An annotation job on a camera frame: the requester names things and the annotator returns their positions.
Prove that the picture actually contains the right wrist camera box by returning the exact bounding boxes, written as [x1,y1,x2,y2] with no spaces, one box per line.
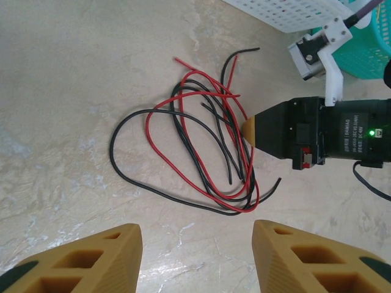
[288,15,354,107]

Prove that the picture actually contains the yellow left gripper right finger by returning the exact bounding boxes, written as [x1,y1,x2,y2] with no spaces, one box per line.
[252,219,391,293]

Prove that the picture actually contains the black cable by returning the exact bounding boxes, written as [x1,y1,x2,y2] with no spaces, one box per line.
[109,108,282,217]
[200,102,245,187]
[170,47,261,202]

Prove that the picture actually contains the teal plastic basket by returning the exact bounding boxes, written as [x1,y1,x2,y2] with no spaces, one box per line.
[310,0,391,90]

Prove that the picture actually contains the black right gripper motor wire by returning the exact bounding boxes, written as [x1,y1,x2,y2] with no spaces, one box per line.
[352,161,391,203]

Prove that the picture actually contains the red cable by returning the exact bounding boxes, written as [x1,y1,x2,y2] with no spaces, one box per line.
[172,56,260,202]
[145,54,261,213]

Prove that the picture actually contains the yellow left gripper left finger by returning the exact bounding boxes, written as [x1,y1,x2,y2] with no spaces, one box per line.
[0,223,144,293]

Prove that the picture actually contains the white plastic basket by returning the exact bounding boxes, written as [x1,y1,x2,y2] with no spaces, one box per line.
[222,0,353,34]

